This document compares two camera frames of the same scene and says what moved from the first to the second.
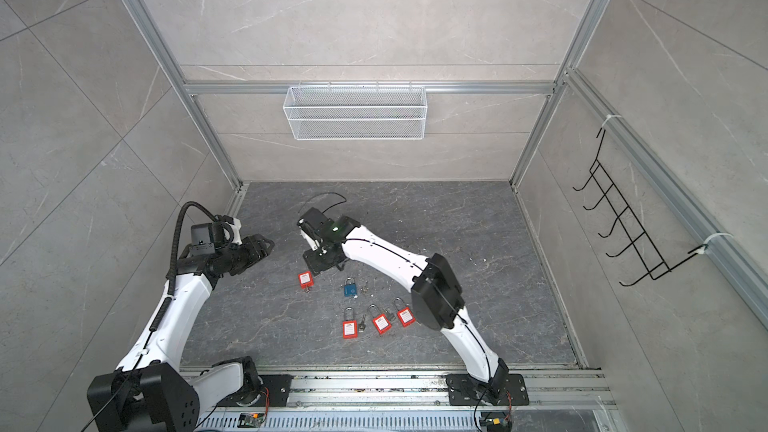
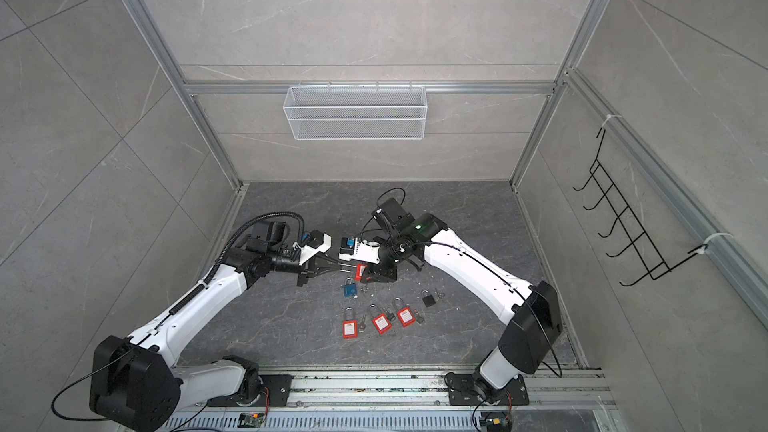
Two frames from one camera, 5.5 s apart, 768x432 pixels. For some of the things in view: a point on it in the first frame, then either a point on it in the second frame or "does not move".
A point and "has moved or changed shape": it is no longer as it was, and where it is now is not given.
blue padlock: (350, 288) does not move
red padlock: (404, 314) does not move
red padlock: (306, 280) has moved or changed shape
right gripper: (309, 257) to (380, 273)
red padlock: (380, 321) does not move
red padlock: (350, 327) does not move
